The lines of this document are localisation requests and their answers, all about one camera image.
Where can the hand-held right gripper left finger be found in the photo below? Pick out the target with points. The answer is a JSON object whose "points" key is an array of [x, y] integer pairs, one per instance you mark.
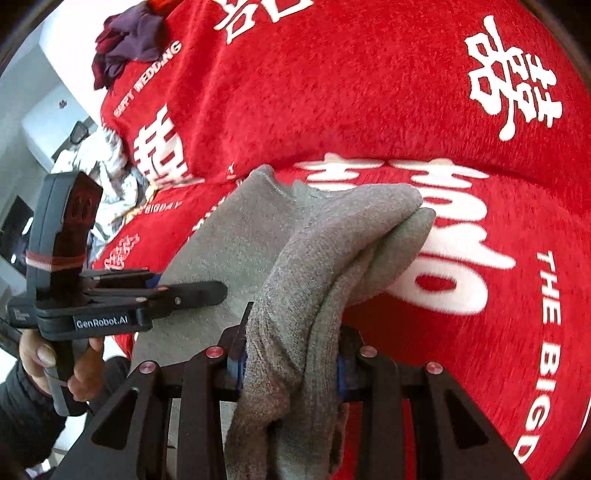
{"points": [[240, 364]]}

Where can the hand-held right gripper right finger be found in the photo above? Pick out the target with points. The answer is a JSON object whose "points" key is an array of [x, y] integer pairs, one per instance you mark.
{"points": [[340, 376]]}

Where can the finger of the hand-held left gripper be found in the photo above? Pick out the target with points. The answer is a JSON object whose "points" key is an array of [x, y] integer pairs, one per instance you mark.
{"points": [[124, 279], [194, 294]]}

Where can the grey knit cloth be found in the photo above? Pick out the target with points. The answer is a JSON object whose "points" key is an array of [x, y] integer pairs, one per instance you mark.
{"points": [[295, 295]]}

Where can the person's left forearm dark sleeve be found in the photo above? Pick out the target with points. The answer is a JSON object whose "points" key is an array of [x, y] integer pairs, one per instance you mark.
{"points": [[23, 424]]}

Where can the person's left hand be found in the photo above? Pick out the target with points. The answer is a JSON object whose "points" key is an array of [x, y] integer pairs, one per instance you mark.
{"points": [[85, 369]]}

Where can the dark screen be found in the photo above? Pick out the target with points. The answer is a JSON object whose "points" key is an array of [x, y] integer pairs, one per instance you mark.
{"points": [[16, 230]]}

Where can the silver patterned cloth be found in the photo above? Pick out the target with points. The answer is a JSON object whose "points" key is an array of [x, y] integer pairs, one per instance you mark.
{"points": [[106, 159]]}

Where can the small black object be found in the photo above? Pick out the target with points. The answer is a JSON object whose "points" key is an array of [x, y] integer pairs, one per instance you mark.
{"points": [[79, 131]]}

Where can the white cabinet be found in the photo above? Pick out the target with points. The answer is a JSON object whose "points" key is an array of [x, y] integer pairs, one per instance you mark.
{"points": [[83, 50]]}

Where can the purple cloth pile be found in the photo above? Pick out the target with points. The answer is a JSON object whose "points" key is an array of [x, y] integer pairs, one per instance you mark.
{"points": [[127, 41]]}

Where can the orange-red cloth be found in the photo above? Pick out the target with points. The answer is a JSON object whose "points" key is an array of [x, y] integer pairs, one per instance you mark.
{"points": [[161, 5]]}

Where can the red blanket with white print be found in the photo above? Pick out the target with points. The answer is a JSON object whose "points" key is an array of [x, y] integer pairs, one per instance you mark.
{"points": [[360, 101]]}

